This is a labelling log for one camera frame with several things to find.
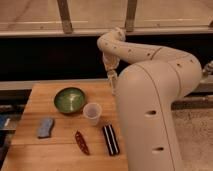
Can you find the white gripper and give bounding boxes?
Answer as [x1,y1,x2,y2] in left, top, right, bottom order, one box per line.
[102,53,120,85]

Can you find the white bottle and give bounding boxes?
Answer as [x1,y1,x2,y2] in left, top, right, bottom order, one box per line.
[111,77,117,95]

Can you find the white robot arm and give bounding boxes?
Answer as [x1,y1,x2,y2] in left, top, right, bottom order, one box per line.
[97,28,202,171]

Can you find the clear plastic cup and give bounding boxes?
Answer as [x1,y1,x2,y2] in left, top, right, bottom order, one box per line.
[83,103,102,126]

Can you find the green bowl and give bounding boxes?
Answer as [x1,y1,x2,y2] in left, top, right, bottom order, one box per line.
[54,87,86,114]

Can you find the black white striped box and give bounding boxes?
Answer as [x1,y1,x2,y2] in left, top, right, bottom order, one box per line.
[102,125,120,156]

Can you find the red chili pepper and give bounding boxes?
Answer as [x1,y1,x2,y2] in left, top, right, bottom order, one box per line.
[75,131,90,155]

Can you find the blue sponge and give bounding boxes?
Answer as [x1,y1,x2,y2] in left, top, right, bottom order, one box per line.
[37,117,54,138]

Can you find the white object at right edge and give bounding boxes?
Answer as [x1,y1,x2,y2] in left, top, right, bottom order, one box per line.
[202,60,213,80]

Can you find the right metal post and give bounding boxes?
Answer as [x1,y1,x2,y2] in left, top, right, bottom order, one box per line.
[125,0,137,32]

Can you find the metal post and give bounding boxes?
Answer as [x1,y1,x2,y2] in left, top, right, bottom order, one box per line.
[57,0,73,34]
[125,0,137,32]

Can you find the left metal post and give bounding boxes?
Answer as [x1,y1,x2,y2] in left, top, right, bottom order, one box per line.
[57,0,73,34]

